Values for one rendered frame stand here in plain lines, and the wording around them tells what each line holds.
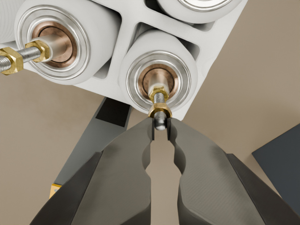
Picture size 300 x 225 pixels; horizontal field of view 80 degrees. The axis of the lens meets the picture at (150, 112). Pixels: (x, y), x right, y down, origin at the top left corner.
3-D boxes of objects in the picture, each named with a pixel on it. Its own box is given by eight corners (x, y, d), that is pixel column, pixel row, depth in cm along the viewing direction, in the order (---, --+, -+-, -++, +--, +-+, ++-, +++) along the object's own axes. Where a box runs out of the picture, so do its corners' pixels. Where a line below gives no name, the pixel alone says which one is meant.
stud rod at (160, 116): (162, 83, 20) (167, 119, 13) (163, 92, 20) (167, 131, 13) (153, 84, 20) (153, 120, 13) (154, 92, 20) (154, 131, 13)
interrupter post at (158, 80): (143, 81, 21) (142, 91, 18) (160, 68, 21) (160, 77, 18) (156, 95, 22) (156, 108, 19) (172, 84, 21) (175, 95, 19)
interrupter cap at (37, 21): (105, 43, 19) (104, 43, 19) (69, 90, 22) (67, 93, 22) (40, -15, 17) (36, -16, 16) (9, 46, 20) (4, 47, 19)
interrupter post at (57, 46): (72, 44, 19) (58, 49, 17) (61, 60, 20) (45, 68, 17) (52, 27, 19) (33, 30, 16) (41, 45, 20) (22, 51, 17)
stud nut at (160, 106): (171, 102, 15) (172, 106, 14) (171, 120, 15) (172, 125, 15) (147, 102, 15) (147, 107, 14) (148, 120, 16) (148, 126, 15)
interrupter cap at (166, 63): (113, 77, 21) (111, 79, 21) (164, 33, 19) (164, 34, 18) (153, 120, 24) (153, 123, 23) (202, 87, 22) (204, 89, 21)
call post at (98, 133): (135, 95, 49) (111, 197, 22) (127, 116, 52) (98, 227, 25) (110, 86, 48) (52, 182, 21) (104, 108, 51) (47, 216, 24)
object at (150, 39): (123, 49, 37) (100, 77, 21) (160, 15, 34) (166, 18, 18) (152, 84, 40) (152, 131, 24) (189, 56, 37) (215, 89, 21)
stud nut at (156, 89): (168, 85, 18) (168, 88, 17) (168, 101, 19) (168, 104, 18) (148, 86, 18) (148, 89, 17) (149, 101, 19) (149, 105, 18)
